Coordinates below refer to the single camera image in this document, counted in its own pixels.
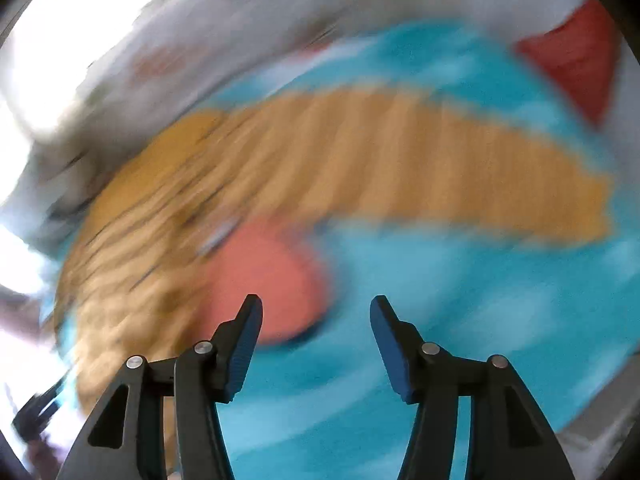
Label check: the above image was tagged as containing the yellow striped knit sweater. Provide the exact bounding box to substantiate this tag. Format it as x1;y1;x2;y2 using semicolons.
54;87;613;411

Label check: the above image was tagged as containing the turquoise star fleece blanket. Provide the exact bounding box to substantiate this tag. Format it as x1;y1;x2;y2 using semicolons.
39;19;640;480

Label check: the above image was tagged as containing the red cloth item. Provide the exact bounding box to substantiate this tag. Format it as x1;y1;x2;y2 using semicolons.
513;0;622;128

